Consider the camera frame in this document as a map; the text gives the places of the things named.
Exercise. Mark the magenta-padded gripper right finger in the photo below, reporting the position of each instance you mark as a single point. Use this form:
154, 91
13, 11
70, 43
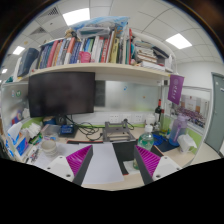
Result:
148, 160

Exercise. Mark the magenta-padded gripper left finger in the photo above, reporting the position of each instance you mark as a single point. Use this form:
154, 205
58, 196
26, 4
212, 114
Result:
79, 160

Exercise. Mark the green-labelled clear drink bottle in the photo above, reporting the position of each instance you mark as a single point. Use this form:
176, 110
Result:
146, 140

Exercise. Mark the purple water jug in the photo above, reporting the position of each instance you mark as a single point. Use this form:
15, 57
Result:
177, 130

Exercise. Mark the white paper sheet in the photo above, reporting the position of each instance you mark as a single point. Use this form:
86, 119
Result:
103, 163

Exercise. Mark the black desk mat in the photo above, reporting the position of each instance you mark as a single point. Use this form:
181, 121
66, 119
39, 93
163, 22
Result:
125, 151

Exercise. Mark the white paper cup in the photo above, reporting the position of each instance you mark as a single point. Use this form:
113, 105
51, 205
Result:
49, 147

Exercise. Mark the small blue box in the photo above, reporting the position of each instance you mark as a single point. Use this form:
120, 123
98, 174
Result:
66, 129

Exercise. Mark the clear plastic container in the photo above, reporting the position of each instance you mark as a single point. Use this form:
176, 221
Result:
50, 132

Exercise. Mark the grey metal laptop stand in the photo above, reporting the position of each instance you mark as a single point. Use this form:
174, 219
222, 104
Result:
118, 133

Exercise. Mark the small white jar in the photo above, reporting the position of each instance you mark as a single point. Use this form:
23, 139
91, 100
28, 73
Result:
150, 120

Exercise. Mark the dark wine bottle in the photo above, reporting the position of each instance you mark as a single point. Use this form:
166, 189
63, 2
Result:
158, 111

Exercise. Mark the white napkin stack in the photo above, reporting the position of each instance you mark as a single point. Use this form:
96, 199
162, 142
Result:
34, 130

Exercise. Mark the blue tissue box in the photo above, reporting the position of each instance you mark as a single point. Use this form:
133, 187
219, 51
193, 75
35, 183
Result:
18, 143

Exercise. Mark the black computer monitor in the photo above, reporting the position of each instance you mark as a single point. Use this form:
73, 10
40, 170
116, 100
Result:
61, 95

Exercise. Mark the purple pennant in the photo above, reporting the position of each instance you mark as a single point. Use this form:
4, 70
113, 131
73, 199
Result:
175, 88

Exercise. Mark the grey door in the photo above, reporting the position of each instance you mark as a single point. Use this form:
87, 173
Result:
215, 113

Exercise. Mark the wall shelf with books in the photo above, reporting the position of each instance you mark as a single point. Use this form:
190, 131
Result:
96, 53

